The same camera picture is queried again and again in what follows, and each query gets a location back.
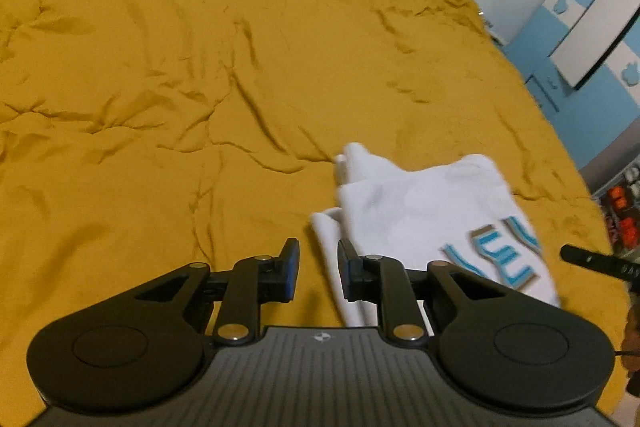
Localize white printed t-shirt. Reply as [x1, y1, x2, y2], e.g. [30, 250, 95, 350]
[310, 143, 560, 327]

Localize mustard yellow bed cover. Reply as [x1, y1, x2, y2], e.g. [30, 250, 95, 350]
[1, 0, 629, 426]

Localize blue white wardrobe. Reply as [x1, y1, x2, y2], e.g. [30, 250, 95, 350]
[504, 0, 639, 169]

